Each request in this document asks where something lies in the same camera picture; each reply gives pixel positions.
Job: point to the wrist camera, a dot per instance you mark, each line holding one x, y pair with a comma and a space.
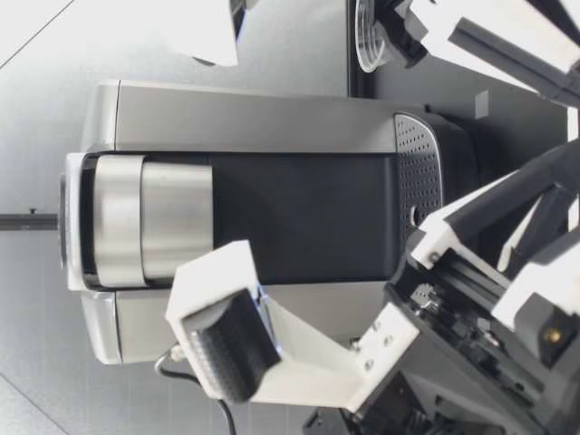
317, 326
217, 41

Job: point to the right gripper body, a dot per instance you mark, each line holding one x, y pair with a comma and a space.
405, 43

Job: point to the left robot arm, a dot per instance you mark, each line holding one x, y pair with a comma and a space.
331, 419

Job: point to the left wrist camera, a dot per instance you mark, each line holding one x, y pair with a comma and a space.
317, 326

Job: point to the silver and black coffee machine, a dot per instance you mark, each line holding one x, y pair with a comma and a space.
294, 204

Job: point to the clear plastic cup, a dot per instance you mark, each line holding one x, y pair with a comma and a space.
369, 51

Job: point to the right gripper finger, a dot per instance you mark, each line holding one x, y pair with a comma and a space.
534, 16
498, 50

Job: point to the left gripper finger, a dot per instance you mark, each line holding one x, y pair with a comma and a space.
534, 290
437, 238

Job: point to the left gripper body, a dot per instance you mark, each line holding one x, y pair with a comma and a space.
476, 362

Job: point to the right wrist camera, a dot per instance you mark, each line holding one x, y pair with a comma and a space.
217, 41

